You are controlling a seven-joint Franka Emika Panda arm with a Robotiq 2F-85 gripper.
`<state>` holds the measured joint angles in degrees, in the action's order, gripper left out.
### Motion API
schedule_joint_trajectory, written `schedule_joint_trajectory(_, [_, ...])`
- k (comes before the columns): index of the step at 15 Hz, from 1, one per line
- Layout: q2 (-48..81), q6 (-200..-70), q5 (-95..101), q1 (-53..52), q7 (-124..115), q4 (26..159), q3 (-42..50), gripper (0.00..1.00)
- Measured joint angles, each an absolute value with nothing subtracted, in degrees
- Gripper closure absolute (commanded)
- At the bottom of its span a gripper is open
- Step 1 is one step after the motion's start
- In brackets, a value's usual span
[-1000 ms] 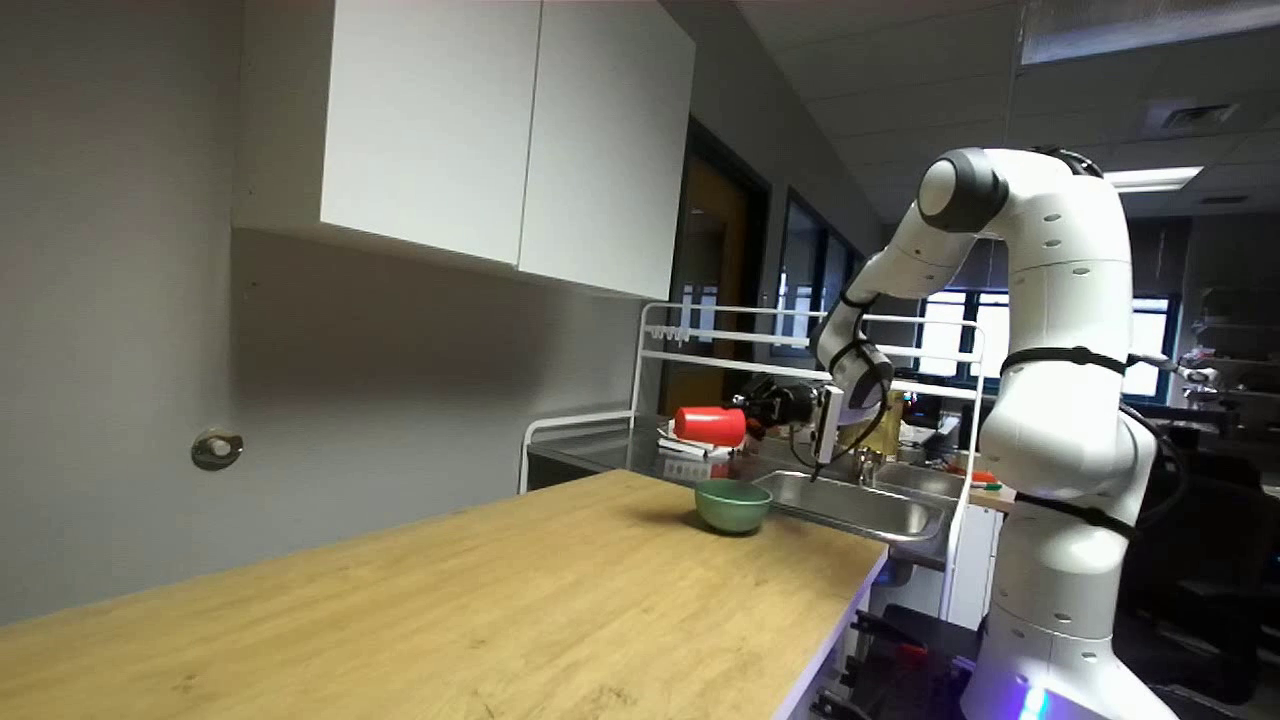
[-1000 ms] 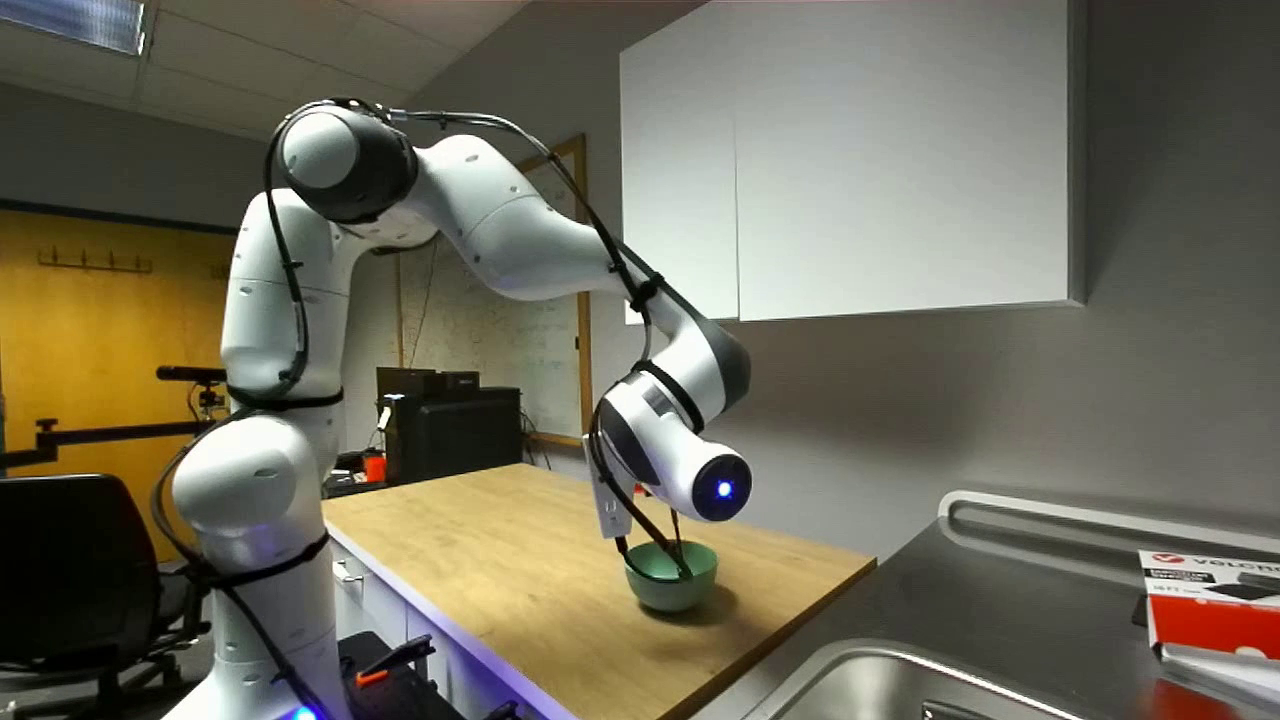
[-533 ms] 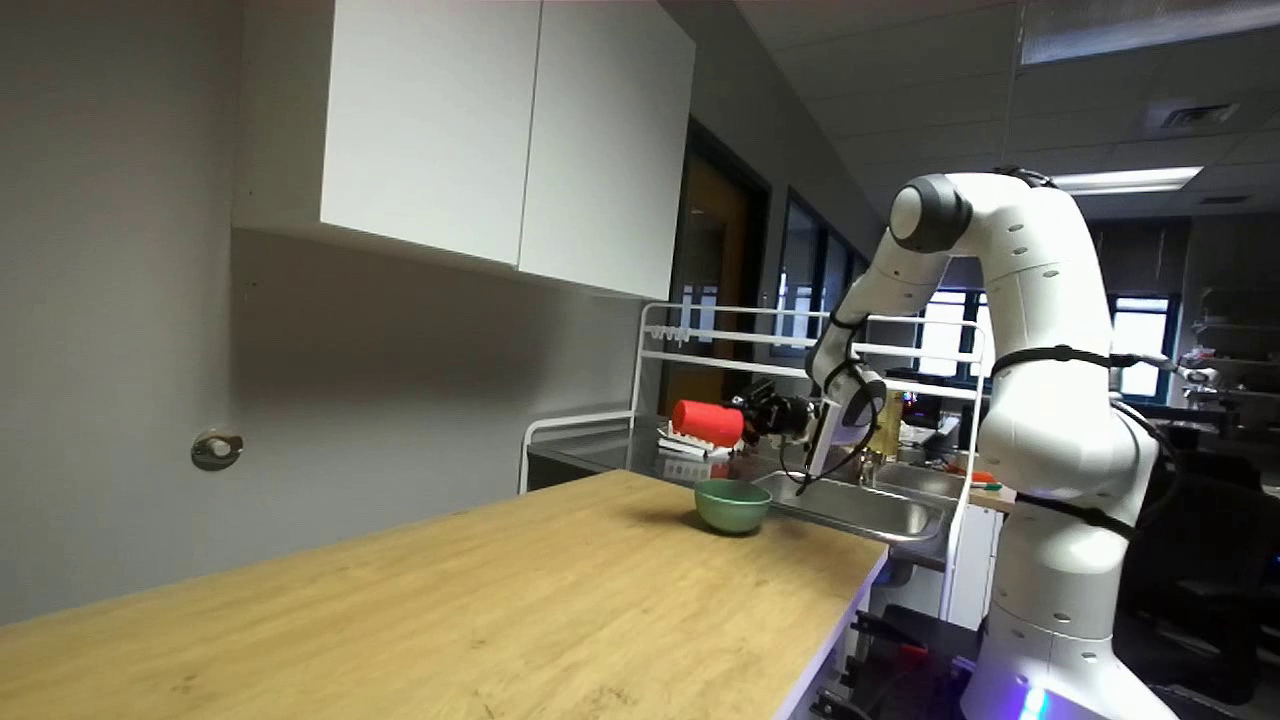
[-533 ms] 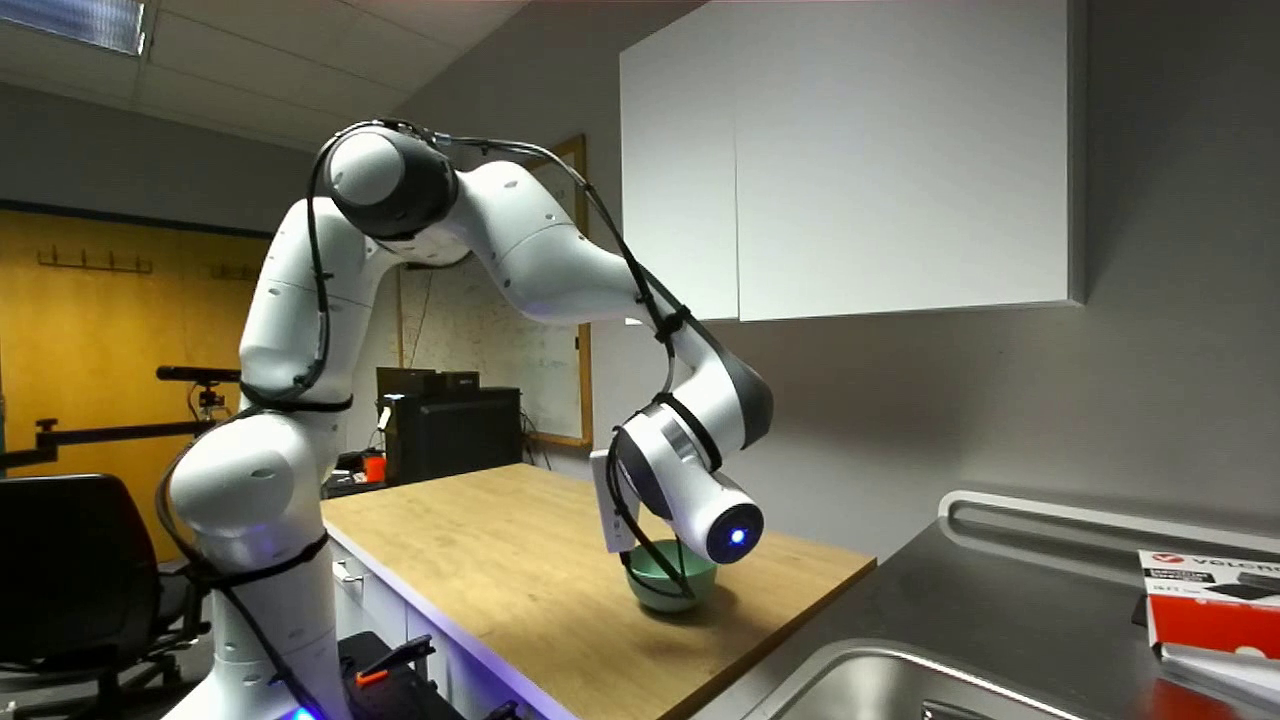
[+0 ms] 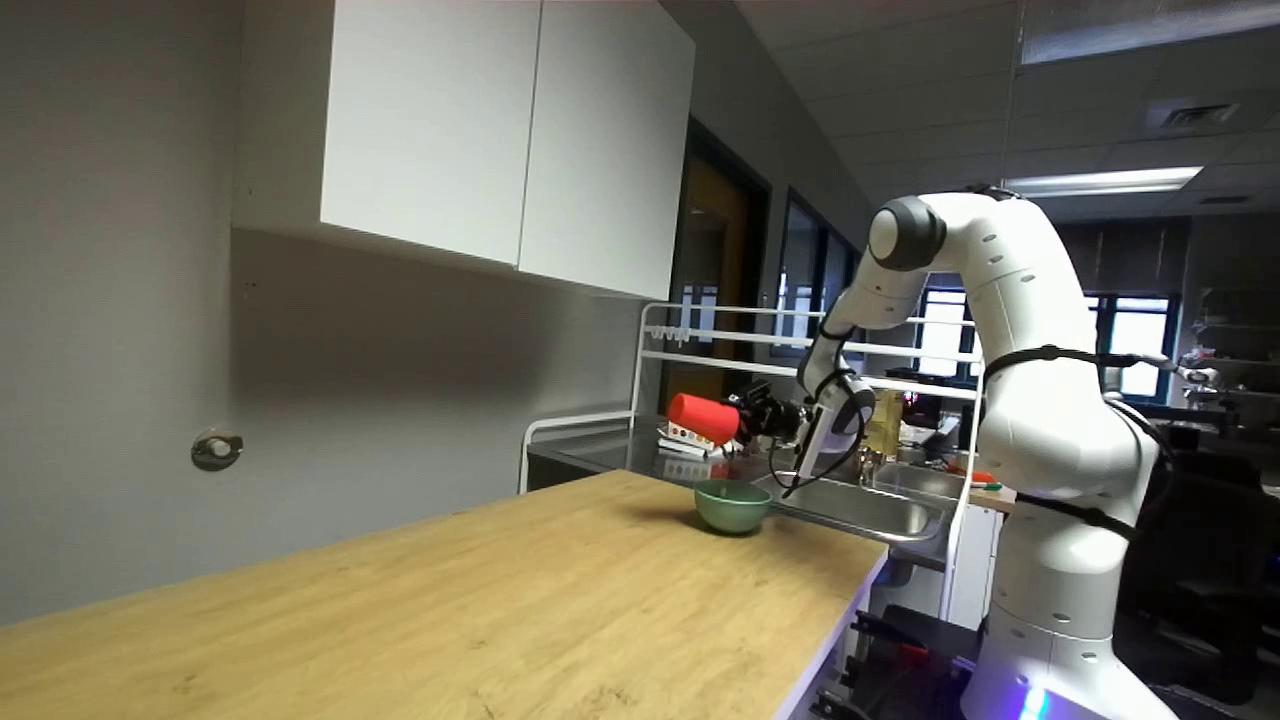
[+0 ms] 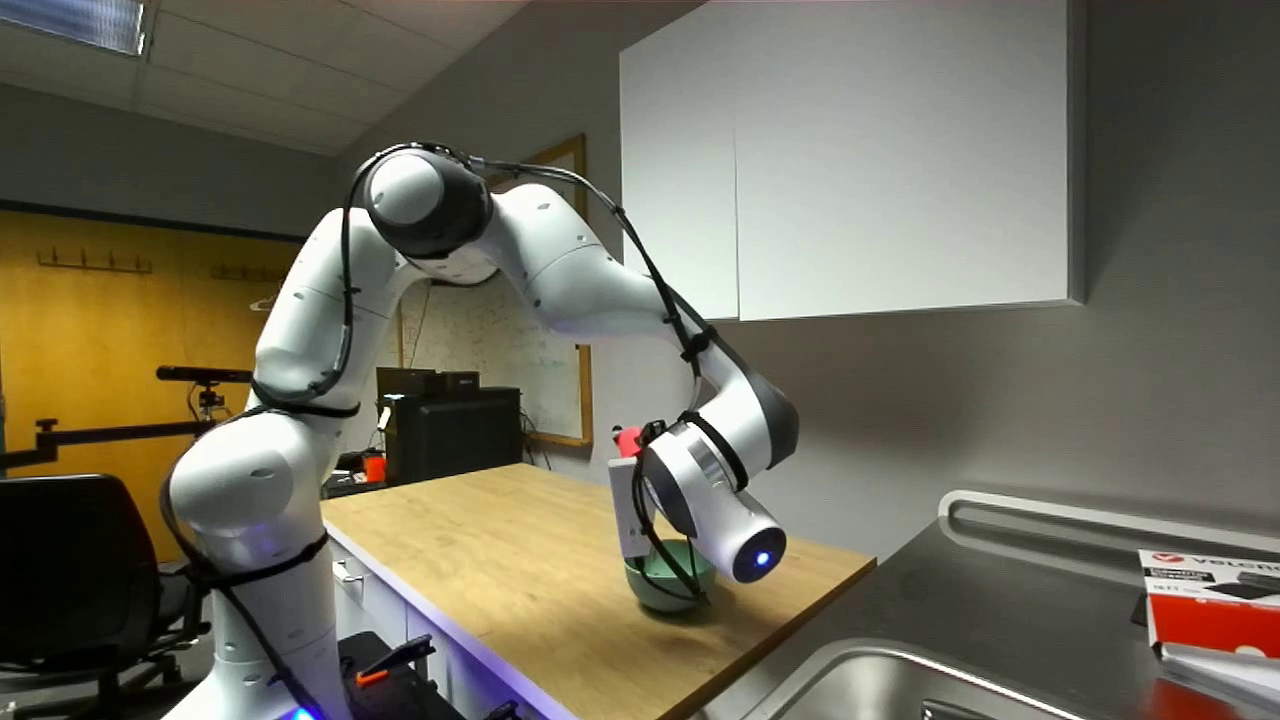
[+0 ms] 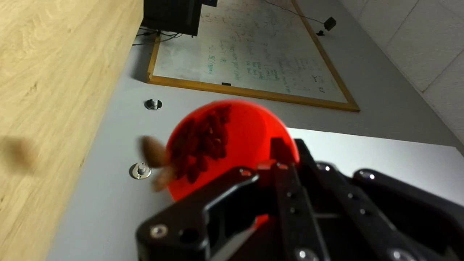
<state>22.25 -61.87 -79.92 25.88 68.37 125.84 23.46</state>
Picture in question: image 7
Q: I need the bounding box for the small black wall device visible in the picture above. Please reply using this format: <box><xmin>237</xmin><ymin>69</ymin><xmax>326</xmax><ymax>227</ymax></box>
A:
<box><xmin>316</xmin><ymin>16</ymin><xmax>337</xmax><ymax>37</ymax></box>

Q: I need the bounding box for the dark brown beans heap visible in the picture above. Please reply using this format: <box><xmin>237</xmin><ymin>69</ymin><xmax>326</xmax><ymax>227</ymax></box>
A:
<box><xmin>168</xmin><ymin>103</ymin><xmax>233</xmax><ymax>185</ymax></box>

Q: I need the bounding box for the wood framed whiteboard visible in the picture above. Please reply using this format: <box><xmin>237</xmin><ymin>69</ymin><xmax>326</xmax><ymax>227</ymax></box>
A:
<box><xmin>146</xmin><ymin>0</ymin><xmax>360</xmax><ymax>113</ymax></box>

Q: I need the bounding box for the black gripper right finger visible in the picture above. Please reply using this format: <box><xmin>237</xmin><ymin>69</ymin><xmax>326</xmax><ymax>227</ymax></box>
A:
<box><xmin>269</xmin><ymin>137</ymin><xmax>464</xmax><ymax>261</ymax></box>

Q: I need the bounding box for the red plastic cup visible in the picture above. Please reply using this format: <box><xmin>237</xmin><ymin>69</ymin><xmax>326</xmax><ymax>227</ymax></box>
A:
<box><xmin>165</xmin><ymin>98</ymin><xmax>301</xmax><ymax>230</ymax></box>

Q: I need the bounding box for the black desktop equipment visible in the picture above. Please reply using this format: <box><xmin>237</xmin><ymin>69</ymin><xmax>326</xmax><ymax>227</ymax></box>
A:
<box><xmin>140</xmin><ymin>0</ymin><xmax>218</xmax><ymax>37</ymax></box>

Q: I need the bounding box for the brown bean piece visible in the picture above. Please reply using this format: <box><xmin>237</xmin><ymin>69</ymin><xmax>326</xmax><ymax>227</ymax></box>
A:
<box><xmin>137</xmin><ymin>134</ymin><xmax>171</xmax><ymax>169</ymax></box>
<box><xmin>152</xmin><ymin>165</ymin><xmax>176</xmax><ymax>192</ymax></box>

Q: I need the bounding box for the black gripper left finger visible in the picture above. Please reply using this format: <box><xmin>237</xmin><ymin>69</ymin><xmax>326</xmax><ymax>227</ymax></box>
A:
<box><xmin>134</xmin><ymin>165</ymin><xmax>273</xmax><ymax>261</ymax></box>

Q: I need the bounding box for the round metal wall knob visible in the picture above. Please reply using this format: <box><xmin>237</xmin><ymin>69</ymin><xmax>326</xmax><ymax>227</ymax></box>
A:
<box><xmin>127</xmin><ymin>161</ymin><xmax>153</xmax><ymax>181</ymax></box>
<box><xmin>143</xmin><ymin>97</ymin><xmax>163</xmax><ymax>111</ymax></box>

